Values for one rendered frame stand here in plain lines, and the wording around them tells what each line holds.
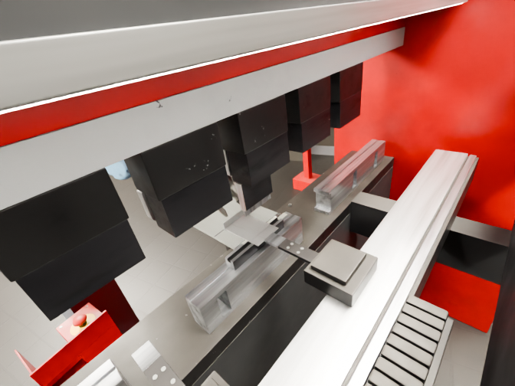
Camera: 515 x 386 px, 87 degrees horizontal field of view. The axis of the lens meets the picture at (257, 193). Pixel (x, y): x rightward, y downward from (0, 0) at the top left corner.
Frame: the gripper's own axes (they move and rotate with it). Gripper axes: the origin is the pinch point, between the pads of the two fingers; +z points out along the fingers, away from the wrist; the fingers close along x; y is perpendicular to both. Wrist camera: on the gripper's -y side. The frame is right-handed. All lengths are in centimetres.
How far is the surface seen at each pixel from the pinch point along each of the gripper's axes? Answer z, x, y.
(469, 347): 122, 74, -17
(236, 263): 12.1, -10.9, 4.9
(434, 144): 26, 86, 18
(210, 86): -18.0, -8.9, 33.3
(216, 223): 0.9, -3.6, -6.3
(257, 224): 7.9, 2.2, 2.4
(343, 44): -18, 38, 33
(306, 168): 6, 163, -118
